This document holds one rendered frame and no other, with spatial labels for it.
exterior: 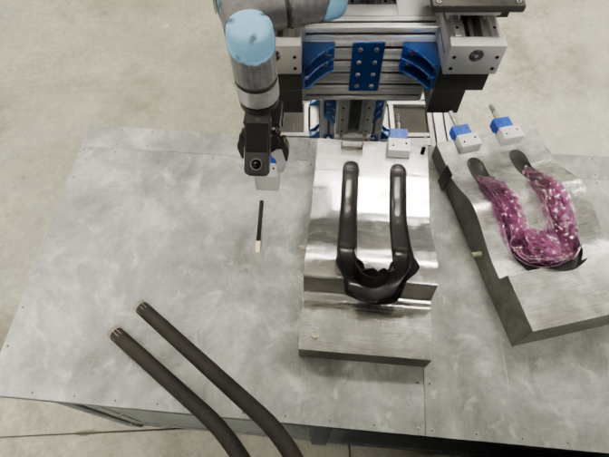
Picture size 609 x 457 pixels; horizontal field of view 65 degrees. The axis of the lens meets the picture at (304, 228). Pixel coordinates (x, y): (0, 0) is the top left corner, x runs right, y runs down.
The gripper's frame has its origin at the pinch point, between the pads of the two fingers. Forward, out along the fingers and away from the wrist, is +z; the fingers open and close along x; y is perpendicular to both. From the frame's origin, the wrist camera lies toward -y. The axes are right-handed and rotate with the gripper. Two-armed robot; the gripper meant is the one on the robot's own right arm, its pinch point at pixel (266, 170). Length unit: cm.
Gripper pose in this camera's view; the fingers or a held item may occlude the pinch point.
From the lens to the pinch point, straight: 103.6
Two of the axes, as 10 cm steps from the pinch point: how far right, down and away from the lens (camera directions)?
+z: 0.2, 4.7, 8.8
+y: 0.9, -8.8, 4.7
